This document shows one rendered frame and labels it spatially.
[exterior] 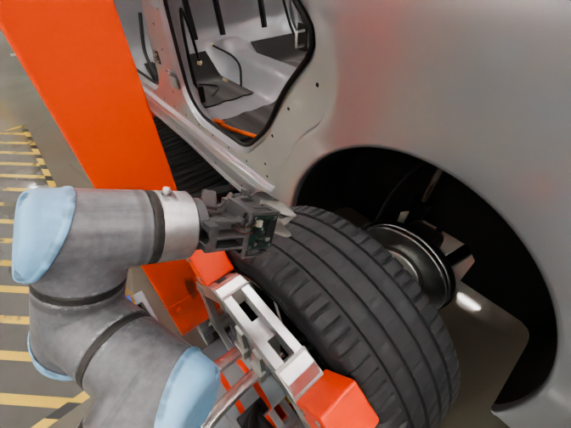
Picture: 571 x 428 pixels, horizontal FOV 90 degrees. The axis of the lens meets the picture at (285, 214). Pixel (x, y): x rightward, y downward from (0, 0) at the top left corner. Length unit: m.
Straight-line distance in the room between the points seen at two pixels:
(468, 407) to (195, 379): 1.66
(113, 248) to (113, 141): 0.38
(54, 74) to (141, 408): 0.51
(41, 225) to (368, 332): 0.47
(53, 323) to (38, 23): 0.43
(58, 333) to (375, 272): 0.48
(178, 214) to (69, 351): 0.17
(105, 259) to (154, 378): 0.12
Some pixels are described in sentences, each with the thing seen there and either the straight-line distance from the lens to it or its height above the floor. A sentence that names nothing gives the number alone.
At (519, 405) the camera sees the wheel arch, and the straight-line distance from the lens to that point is 0.96.
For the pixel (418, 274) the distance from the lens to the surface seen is 0.96.
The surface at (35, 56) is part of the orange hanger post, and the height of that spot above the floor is 1.50.
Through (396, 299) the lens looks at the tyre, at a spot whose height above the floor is 1.15.
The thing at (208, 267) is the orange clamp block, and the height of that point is 1.09.
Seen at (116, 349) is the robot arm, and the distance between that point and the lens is 0.35.
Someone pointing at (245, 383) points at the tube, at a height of 1.01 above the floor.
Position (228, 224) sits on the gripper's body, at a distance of 0.40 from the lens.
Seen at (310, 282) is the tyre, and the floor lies 1.18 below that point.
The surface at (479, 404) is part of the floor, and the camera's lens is 1.92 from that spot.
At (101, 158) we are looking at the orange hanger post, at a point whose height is 1.31.
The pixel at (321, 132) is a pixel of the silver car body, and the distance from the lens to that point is 0.79.
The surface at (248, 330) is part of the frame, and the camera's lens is 0.56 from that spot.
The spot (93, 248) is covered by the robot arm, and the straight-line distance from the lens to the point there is 0.33.
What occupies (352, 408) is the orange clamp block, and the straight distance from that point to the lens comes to 0.50.
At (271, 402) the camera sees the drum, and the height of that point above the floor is 0.88.
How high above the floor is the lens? 1.63
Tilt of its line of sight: 44 degrees down
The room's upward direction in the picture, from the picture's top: straight up
